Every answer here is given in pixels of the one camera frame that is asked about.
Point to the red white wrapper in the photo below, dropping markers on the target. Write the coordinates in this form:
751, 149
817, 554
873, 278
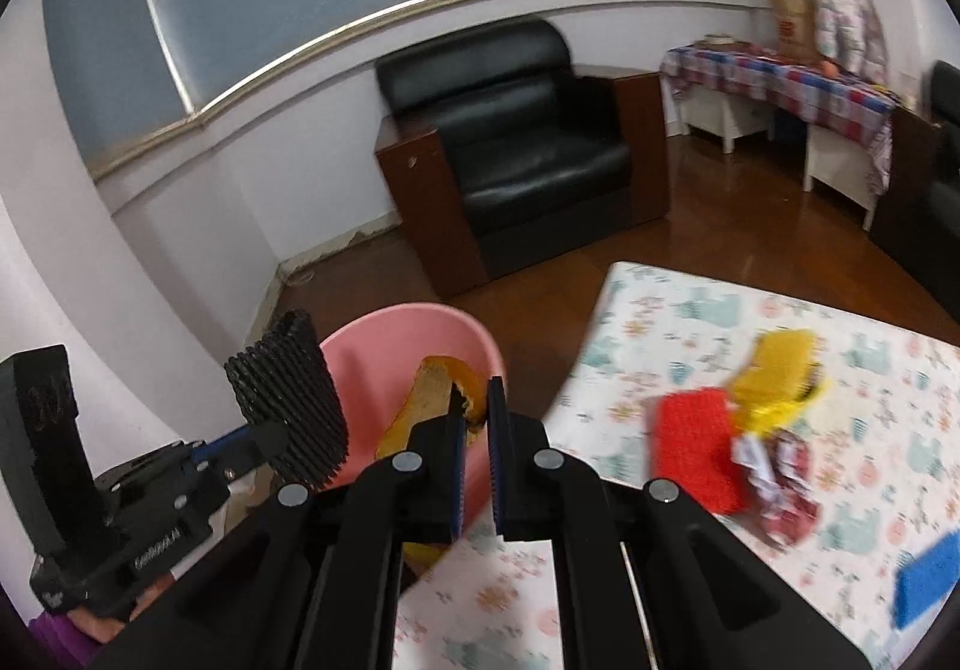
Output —
787, 490

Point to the red foam net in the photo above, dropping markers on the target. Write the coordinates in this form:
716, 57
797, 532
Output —
694, 445

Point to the checkered tablecloth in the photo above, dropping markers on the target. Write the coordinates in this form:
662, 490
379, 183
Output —
757, 70

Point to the cardboard box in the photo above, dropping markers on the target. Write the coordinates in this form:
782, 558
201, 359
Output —
791, 28

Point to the large yellow foam net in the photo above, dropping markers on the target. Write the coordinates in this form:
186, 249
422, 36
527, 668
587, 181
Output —
776, 358

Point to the white bowl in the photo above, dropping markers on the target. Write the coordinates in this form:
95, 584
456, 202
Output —
714, 40

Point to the floral tablecloth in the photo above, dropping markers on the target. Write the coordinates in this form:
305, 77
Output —
675, 310

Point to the blue foam net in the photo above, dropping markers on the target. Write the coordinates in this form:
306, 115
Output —
930, 580

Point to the black foam net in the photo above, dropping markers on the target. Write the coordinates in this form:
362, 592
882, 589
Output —
292, 385

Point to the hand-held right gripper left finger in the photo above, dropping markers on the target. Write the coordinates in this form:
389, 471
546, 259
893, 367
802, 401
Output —
456, 482

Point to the white side table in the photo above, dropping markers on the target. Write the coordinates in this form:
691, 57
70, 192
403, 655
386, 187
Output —
720, 115

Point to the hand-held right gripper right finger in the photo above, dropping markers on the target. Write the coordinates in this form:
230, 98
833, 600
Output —
496, 475

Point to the small yellow foam net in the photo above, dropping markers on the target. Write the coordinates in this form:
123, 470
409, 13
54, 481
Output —
787, 411

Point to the person's left forearm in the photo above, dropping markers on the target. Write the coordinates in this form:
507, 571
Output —
60, 644

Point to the orange peel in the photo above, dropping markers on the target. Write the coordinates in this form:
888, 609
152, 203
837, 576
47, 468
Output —
420, 400

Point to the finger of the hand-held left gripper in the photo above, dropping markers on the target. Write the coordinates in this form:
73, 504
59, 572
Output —
225, 445
270, 445

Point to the pink plastic bucket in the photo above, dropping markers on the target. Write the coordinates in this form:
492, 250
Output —
375, 355

